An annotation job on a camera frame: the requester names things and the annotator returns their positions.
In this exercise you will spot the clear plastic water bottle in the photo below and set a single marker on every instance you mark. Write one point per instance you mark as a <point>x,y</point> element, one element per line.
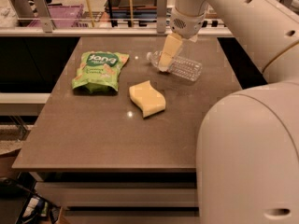
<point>180,67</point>

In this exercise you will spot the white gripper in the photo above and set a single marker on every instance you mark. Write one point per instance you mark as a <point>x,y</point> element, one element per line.
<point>187,26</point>

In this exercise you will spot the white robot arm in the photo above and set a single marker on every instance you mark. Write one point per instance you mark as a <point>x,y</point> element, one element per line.
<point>247,161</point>

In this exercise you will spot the metal railing post left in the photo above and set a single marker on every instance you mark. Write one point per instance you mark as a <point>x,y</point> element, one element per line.
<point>44,16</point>

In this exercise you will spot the green snack bag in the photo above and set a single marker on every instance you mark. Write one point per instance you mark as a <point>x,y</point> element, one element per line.
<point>99,71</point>

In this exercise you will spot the grey table drawer unit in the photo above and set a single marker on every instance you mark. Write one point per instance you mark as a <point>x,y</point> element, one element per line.
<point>123,198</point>

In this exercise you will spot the purple plastic crate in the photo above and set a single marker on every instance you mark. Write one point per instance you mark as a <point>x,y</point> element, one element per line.
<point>65,16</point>

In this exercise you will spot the yellow pole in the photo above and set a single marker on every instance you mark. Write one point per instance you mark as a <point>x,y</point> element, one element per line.
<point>90,12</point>

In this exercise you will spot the yellow wavy sponge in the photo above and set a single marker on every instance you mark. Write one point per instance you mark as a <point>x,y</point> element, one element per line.
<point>149,100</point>

